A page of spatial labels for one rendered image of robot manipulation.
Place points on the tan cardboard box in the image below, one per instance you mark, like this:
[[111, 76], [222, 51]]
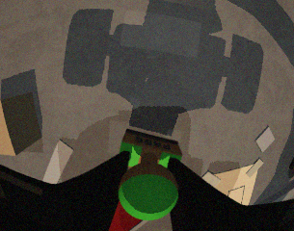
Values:
[[19, 127]]

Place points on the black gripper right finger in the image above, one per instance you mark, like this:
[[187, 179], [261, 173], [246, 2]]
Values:
[[199, 207]]

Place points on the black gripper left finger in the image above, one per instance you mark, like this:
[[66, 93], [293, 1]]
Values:
[[86, 203]]

